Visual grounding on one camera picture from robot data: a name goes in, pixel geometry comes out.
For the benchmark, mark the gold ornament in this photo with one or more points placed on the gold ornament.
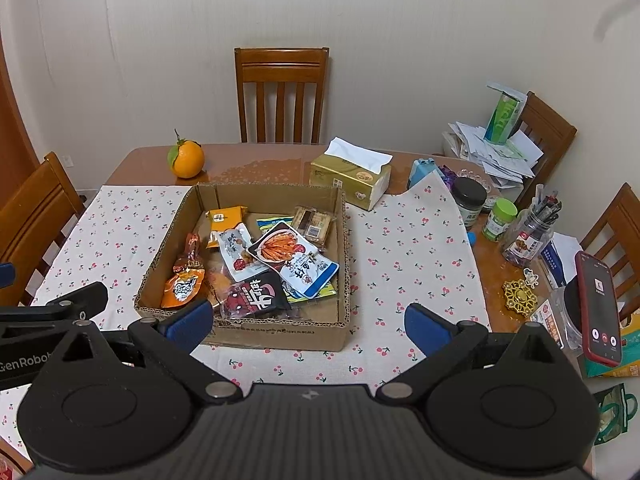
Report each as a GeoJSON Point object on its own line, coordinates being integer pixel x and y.
{"type": "Point", "coordinates": [521, 299]}

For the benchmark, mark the blue white box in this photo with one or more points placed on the blue white box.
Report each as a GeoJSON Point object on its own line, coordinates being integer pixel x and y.
{"type": "Point", "coordinates": [552, 260]}

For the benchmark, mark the yellow tissue box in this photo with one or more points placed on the yellow tissue box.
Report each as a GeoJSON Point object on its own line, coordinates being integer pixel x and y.
{"type": "Point", "coordinates": [345, 180]}

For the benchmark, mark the glass dish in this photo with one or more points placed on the glass dish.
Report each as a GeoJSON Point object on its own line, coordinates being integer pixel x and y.
{"type": "Point", "coordinates": [475, 176]}

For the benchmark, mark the black lid jar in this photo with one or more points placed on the black lid jar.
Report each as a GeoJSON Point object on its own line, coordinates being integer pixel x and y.
{"type": "Point", "coordinates": [469, 202]}

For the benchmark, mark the clear jar of pens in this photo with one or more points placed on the clear jar of pens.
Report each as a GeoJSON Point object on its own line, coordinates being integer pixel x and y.
{"type": "Point", "coordinates": [527, 240]}

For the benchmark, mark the long yellow fish strip packet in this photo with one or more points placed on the long yellow fish strip packet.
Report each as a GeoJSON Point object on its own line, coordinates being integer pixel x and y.
{"type": "Point", "coordinates": [270, 222]}

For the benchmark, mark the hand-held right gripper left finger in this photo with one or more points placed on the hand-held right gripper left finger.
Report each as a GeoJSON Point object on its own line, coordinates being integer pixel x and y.
{"type": "Point", "coordinates": [192, 317]}

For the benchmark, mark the clear bag with orange label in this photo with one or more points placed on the clear bag with orange label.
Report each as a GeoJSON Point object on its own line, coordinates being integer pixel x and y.
{"type": "Point", "coordinates": [547, 317]}

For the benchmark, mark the cardboard box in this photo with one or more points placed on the cardboard box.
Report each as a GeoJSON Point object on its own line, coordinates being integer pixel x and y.
{"type": "Point", "coordinates": [280, 335]}

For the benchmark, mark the pile of white papers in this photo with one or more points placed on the pile of white papers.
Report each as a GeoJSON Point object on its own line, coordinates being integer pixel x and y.
{"type": "Point", "coordinates": [480, 150]}

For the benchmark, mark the white egg snack packet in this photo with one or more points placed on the white egg snack packet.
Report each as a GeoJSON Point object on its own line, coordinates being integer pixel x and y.
{"type": "Point", "coordinates": [235, 250]}

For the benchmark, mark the green white carton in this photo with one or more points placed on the green white carton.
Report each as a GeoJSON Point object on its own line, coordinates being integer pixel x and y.
{"type": "Point", "coordinates": [502, 115]}

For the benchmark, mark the green shopping bag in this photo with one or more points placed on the green shopping bag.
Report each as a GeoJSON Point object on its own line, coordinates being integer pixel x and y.
{"type": "Point", "coordinates": [610, 412]}

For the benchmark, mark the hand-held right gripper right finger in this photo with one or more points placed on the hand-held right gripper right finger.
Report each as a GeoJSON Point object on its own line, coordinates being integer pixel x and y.
{"type": "Point", "coordinates": [420, 325]}

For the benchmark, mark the wooden door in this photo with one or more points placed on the wooden door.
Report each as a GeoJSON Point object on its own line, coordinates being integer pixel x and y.
{"type": "Point", "coordinates": [12, 150]}

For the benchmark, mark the black red snack packet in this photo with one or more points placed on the black red snack packet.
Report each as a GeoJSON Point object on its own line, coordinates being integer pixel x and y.
{"type": "Point", "coordinates": [255, 300]}

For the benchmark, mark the black silver snack packet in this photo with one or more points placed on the black silver snack packet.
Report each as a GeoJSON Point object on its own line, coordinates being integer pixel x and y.
{"type": "Point", "coordinates": [280, 247]}

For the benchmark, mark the green lid jar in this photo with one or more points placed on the green lid jar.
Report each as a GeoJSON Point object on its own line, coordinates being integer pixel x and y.
{"type": "Point", "coordinates": [499, 220]}

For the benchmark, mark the wooden chair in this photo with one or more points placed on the wooden chair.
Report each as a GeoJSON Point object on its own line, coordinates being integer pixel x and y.
{"type": "Point", "coordinates": [280, 57]}
{"type": "Point", "coordinates": [620, 215]}
{"type": "Point", "coordinates": [555, 130]}
{"type": "Point", "coordinates": [35, 195]}

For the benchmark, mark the cherry print tablecloth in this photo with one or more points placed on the cherry print tablecloth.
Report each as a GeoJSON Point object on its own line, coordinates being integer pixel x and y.
{"type": "Point", "coordinates": [415, 250]}

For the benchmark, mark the orange fruit with leaves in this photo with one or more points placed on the orange fruit with leaves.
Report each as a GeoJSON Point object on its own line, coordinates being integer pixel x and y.
{"type": "Point", "coordinates": [189, 160]}

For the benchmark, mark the small orange snack packet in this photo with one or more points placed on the small orange snack packet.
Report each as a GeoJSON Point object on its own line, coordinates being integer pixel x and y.
{"type": "Point", "coordinates": [227, 220]}

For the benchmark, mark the small blue container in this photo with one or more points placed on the small blue container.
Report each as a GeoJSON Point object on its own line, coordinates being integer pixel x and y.
{"type": "Point", "coordinates": [422, 175]}

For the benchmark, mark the large orange snack packet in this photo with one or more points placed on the large orange snack packet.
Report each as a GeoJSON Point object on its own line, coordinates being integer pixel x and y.
{"type": "Point", "coordinates": [182, 287]}

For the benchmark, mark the clear brown biscuit packet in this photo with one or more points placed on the clear brown biscuit packet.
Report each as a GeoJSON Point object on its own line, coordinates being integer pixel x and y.
{"type": "Point", "coordinates": [312, 222]}

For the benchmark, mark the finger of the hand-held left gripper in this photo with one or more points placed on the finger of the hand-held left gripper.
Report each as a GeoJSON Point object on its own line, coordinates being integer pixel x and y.
{"type": "Point", "coordinates": [6, 275]}
{"type": "Point", "coordinates": [60, 306]}

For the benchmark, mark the clear red pastry packet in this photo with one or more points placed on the clear red pastry packet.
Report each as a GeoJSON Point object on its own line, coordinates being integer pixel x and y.
{"type": "Point", "coordinates": [217, 285]}

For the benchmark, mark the white wall socket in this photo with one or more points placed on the white wall socket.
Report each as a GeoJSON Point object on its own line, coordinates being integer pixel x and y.
{"type": "Point", "coordinates": [68, 160]}

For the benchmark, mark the red smartphone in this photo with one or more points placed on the red smartphone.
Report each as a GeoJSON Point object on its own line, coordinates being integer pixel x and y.
{"type": "Point", "coordinates": [599, 310]}

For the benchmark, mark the black phone stand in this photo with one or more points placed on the black phone stand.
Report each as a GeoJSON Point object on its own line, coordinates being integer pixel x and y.
{"type": "Point", "coordinates": [572, 310]}

